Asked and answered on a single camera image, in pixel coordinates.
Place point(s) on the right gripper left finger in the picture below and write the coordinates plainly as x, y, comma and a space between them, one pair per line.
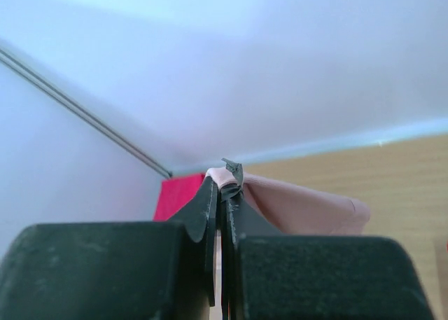
115, 270

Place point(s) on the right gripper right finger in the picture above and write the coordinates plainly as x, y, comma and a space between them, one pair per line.
392, 288

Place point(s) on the dusty pink t shirt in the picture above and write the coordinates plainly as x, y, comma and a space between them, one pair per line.
282, 249

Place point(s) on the folded magenta t shirt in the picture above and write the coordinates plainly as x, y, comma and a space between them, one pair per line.
175, 193

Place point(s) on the left aluminium frame post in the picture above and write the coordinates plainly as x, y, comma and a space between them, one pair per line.
19, 66

